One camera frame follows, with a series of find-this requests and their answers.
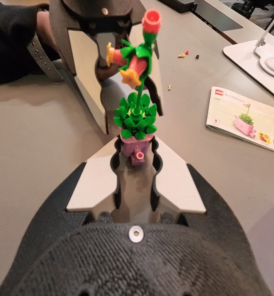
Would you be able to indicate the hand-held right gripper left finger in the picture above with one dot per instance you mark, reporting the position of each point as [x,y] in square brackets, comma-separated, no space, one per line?
[93,185]

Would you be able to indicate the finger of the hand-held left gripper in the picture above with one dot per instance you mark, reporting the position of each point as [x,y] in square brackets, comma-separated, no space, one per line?
[86,69]
[156,76]

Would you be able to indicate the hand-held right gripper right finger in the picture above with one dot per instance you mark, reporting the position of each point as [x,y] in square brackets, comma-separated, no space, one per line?
[180,187]

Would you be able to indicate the green toy brick plant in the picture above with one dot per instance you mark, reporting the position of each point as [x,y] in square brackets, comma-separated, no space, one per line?
[134,120]

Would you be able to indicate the pink toy brick pot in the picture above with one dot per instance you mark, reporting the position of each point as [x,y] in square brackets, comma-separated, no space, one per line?
[132,145]

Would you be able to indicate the toy brick instruction booklet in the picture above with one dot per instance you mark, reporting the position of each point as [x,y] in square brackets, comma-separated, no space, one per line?
[231,108]

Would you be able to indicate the person's left hand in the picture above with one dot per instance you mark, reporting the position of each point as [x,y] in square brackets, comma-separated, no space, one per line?
[44,27]

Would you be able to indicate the black power bank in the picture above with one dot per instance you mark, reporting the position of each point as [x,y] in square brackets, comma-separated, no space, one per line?
[178,5]

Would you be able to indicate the white book stand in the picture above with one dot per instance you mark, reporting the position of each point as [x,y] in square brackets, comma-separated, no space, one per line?
[243,57]

